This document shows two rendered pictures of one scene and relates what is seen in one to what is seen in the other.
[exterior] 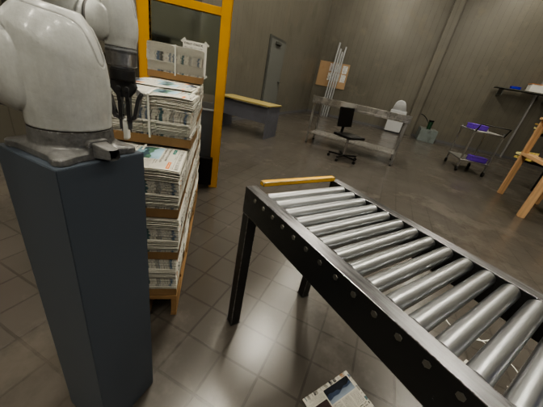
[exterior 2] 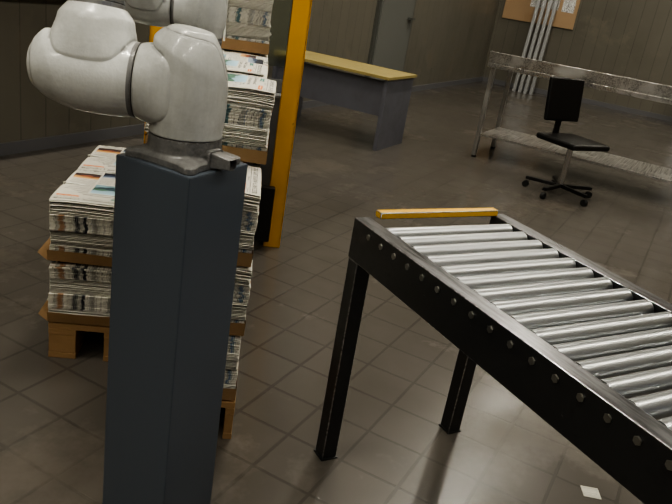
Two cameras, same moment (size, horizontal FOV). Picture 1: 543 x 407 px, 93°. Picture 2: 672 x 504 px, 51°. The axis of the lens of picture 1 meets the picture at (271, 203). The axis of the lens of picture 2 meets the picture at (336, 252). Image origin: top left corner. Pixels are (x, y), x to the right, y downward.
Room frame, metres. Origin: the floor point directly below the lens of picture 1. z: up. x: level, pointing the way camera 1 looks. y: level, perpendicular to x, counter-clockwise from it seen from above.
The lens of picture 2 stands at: (-0.87, -0.04, 1.42)
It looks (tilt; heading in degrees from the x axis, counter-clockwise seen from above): 21 degrees down; 6
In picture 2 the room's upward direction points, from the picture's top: 9 degrees clockwise
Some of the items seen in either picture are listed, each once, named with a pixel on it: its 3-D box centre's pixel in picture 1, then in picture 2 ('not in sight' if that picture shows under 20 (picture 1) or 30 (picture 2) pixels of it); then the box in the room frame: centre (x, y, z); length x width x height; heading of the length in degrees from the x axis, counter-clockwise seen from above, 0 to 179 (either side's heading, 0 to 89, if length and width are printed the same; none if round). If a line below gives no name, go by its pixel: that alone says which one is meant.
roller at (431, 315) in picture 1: (455, 298); (626, 345); (0.57, -0.55, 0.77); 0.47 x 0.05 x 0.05; 127
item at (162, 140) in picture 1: (178, 135); (244, 144); (1.34, 0.55, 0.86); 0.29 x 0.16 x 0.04; 13
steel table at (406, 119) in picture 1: (355, 128); (590, 125); (5.95, -1.47, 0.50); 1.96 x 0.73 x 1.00; 70
